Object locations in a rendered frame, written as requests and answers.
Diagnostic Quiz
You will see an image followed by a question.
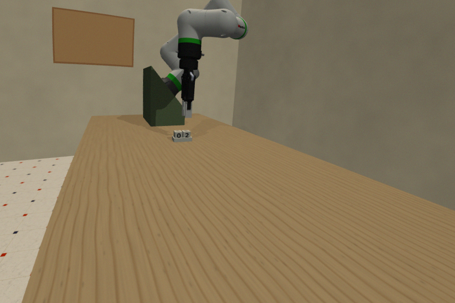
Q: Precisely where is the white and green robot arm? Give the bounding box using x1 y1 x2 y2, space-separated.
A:
160 0 248 96

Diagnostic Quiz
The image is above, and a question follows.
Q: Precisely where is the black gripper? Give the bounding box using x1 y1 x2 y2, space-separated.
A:
179 59 198 118

